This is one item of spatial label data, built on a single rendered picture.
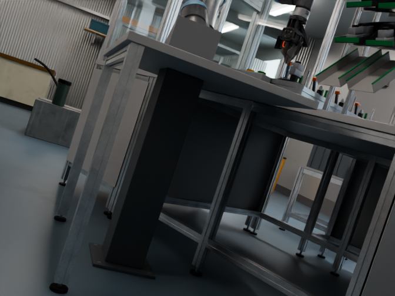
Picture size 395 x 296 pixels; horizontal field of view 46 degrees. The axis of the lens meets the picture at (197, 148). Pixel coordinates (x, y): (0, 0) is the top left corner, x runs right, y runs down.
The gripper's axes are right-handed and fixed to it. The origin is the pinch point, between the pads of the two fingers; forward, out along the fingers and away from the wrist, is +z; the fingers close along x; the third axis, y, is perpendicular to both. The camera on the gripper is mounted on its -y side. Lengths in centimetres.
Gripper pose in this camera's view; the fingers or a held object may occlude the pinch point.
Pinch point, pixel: (288, 61)
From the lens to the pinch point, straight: 229.0
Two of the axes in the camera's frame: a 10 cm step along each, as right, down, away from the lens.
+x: 6.6, 2.5, -7.1
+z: -3.1, 9.5, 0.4
